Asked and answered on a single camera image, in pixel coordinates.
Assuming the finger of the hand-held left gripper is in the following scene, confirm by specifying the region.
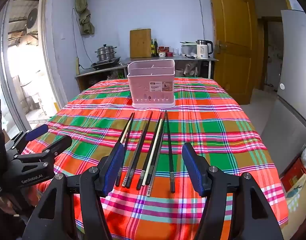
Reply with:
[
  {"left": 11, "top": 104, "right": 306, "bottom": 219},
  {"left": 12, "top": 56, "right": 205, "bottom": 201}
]
[
  {"left": 14, "top": 135, "right": 73, "bottom": 173},
  {"left": 4, "top": 124, "right": 49, "bottom": 155}
]

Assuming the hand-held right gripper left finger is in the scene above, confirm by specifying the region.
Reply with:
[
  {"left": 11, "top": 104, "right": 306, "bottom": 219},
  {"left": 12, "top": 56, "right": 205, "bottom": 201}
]
[{"left": 29, "top": 142, "right": 126, "bottom": 240}]

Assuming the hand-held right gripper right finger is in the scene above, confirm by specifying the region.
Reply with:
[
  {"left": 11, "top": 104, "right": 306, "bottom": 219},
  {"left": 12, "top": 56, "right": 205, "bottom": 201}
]
[{"left": 181, "top": 142, "right": 284, "bottom": 240}]

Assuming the group of chopsticks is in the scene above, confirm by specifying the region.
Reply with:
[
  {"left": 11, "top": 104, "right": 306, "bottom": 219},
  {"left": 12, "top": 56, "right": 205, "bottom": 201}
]
[{"left": 115, "top": 110, "right": 176, "bottom": 197}]

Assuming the pink plastic utensil basket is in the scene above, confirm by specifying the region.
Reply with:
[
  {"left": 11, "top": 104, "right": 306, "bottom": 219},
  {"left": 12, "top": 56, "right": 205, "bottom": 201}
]
[{"left": 127, "top": 59, "right": 176, "bottom": 108}]

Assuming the plaid tablecloth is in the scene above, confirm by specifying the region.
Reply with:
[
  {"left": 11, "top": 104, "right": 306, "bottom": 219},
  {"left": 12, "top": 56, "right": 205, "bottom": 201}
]
[{"left": 23, "top": 77, "right": 289, "bottom": 240}]

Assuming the wooden shelf unit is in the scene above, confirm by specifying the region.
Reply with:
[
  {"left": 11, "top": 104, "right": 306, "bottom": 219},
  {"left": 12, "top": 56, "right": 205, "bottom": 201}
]
[{"left": 75, "top": 65, "right": 128, "bottom": 92}]

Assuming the gas stove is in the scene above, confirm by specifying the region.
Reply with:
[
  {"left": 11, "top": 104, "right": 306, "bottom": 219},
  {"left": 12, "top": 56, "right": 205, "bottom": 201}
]
[{"left": 91, "top": 57, "right": 121, "bottom": 70}]

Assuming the red cardboard box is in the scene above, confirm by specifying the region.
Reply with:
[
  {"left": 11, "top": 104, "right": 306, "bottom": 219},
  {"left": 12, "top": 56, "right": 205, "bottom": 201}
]
[{"left": 280, "top": 157, "right": 306, "bottom": 193}]

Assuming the steel steamer pot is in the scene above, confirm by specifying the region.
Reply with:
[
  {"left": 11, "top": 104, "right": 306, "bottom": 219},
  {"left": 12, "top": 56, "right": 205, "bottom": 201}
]
[{"left": 96, "top": 44, "right": 118, "bottom": 62}]

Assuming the steel counter table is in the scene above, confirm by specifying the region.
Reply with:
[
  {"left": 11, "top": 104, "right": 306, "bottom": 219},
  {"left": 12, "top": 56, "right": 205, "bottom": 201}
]
[{"left": 120, "top": 55, "right": 218, "bottom": 79}]

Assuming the cream printed box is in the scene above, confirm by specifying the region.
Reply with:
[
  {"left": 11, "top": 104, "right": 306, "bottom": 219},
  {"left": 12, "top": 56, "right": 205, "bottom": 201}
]
[{"left": 285, "top": 172, "right": 306, "bottom": 230}]

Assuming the outdoor air conditioner unit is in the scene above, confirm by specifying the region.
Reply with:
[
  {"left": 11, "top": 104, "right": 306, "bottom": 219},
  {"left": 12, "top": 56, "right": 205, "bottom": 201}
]
[{"left": 26, "top": 7, "right": 39, "bottom": 34}]

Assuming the white rice cooker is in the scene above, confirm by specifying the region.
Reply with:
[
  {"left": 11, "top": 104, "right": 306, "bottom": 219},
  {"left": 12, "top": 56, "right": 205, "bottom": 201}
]
[{"left": 180, "top": 42, "right": 198, "bottom": 58}]

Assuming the white electric kettle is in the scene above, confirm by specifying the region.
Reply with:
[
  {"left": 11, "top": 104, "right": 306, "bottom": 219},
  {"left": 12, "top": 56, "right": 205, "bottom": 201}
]
[{"left": 196, "top": 39, "right": 214, "bottom": 59}]

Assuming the wooden cutting board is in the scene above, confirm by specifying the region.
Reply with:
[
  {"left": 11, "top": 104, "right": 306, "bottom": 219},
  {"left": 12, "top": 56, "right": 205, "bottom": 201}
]
[{"left": 130, "top": 28, "right": 152, "bottom": 59}]

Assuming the hanging green cloth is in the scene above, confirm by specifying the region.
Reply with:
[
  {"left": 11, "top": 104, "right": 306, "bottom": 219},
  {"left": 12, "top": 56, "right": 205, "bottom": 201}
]
[{"left": 75, "top": 0, "right": 95, "bottom": 35}]

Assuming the wooden door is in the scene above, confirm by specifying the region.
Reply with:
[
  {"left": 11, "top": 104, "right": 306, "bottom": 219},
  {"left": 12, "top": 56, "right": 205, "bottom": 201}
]
[{"left": 208, "top": 0, "right": 258, "bottom": 105}]

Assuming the silver refrigerator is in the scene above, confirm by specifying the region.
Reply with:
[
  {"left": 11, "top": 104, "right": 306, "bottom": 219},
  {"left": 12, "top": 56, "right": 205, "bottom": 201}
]
[{"left": 260, "top": 9, "right": 306, "bottom": 178}]

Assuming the black wall cable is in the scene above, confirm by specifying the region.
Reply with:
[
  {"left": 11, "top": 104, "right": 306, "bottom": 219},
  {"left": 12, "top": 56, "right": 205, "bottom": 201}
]
[{"left": 195, "top": 0, "right": 206, "bottom": 41}]

